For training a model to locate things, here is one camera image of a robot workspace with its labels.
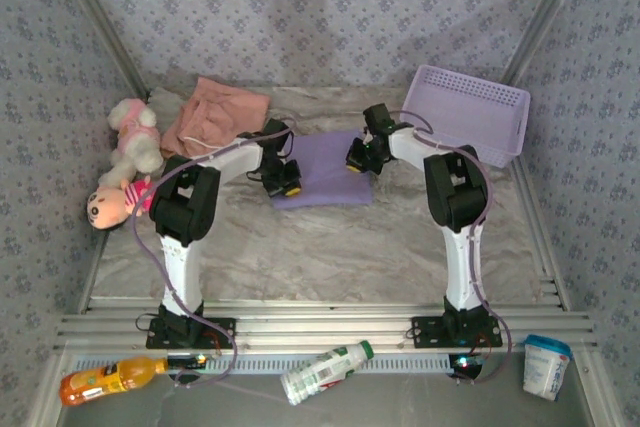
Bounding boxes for purple shirt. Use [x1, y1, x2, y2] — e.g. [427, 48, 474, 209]
[271, 130, 374, 211]

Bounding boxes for pink shorts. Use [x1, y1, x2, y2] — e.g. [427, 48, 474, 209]
[159, 76, 272, 160]

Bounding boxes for white shorts drawstring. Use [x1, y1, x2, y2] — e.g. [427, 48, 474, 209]
[178, 135, 225, 150]

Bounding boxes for purple plastic basket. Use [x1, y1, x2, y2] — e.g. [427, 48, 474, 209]
[398, 64, 532, 170]

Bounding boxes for white plush dog pink outfit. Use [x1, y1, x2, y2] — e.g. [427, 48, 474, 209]
[97, 97, 166, 188]

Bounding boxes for plush doll pink striped shirt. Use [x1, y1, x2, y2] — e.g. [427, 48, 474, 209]
[85, 175, 157, 233]

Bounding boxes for white bottle green cap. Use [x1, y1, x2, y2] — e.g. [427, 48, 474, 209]
[279, 339, 376, 406]

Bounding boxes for small black controller board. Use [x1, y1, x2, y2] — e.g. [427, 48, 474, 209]
[447, 352, 487, 380]
[166, 353, 208, 370]

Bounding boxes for orange juice bottle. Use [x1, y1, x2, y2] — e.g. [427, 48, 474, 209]
[59, 355, 169, 408]

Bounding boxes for white yogurt cup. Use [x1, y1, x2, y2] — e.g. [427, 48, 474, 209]
[521, 333, 574, 403]

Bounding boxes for aluminium mounting rail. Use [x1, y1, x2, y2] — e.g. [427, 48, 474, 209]
[53, 295, 599, 354]

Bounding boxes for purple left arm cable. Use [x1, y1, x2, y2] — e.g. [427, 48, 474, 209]
[130, 125, 297, 390]

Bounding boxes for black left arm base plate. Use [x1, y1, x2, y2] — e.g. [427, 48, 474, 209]
[145, 316, 238, 350]

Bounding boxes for slotted grey cable duct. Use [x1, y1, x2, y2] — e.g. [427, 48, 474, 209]
[69, 353, 452, 376]

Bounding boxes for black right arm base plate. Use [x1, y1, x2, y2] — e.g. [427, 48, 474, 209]
[410, 315, 504, 349]

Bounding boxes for aluminium table side rail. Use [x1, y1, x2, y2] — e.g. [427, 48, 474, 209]
[76, 229, 110, 314]
[508, 155, 572, 312]

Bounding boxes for aluminium frame post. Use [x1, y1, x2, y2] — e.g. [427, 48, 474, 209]
[499, 0, 597, 94]

